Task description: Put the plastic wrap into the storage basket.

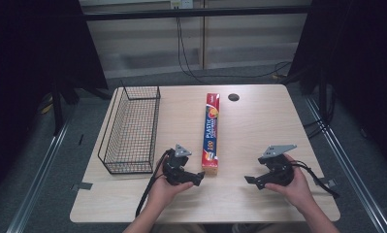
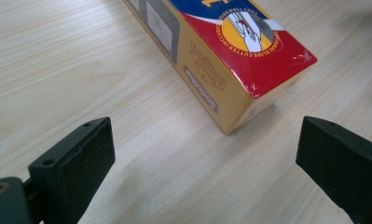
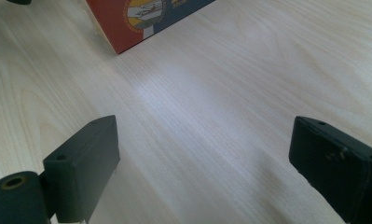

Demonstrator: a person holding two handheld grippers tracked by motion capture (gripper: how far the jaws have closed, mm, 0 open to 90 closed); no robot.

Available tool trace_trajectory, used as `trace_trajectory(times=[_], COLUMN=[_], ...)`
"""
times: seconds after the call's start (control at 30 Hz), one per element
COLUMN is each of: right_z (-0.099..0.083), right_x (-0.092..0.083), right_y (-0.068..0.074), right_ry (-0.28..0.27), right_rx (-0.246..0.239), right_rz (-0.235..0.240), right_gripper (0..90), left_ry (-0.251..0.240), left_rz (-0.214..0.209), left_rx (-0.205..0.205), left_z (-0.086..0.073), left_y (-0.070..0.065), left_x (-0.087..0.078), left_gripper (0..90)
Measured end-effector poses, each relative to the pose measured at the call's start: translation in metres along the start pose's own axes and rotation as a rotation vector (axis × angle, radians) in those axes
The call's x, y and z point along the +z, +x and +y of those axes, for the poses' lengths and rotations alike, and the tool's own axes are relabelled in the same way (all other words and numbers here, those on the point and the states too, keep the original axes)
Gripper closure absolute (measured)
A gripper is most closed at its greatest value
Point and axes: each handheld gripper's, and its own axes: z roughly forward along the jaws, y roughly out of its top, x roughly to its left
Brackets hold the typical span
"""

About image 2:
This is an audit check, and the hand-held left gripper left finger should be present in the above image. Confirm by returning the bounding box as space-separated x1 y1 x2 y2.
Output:
28 117 117 224

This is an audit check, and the yellow red cardboard box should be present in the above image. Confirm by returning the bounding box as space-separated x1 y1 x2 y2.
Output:
122 0 318 135

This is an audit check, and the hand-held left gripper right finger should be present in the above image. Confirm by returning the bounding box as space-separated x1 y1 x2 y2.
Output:
296 115 372 224

